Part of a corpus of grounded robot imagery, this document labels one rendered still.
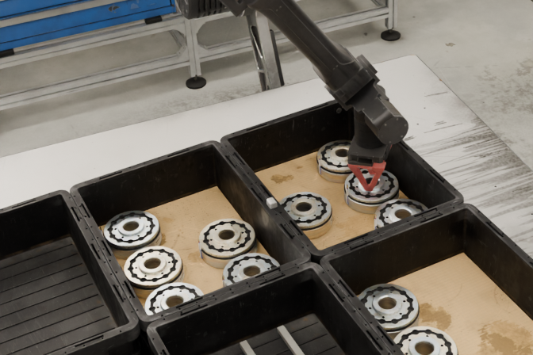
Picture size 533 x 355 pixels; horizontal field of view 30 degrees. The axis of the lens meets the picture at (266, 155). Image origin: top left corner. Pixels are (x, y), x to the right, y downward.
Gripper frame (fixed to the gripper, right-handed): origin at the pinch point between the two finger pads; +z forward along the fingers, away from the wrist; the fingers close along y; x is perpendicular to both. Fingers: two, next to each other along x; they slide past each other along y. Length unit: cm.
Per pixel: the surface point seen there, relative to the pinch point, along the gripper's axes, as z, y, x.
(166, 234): 3.7, -18.6, 34.9
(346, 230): 4.2, -10.5, 2.6
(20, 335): 3, -48, 50
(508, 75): 88, 184, -14
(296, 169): 4.1, 5.4, 16.3
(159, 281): 0.5, -34.0, 29.8
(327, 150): 1.0, 8.6, 10.6
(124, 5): 47, 143, 120
